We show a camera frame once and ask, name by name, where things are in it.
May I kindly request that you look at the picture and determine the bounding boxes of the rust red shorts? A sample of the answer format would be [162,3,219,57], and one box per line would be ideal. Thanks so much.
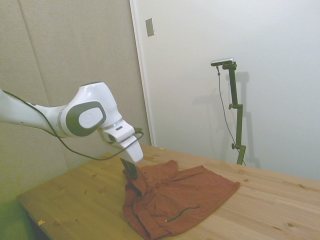
[121,159,241,239]

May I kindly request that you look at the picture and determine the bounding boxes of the grey exterior camera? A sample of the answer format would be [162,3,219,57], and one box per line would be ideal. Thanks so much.
[210,57,236,67]

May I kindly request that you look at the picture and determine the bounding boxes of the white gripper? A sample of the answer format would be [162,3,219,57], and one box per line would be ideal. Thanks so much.
[117,135,145,181]

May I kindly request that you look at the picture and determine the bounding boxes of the black camera stand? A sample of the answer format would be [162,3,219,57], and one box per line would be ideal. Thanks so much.
[221,61,248,166]

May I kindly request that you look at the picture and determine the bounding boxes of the grey wall plate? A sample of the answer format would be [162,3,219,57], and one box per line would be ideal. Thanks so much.
[145,17,157,38]

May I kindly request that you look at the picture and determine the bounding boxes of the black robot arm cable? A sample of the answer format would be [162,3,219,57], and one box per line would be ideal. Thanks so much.
[1,90,145,161]

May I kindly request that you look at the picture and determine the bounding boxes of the white door frame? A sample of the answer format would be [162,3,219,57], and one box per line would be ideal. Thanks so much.
[129,0,156,147]

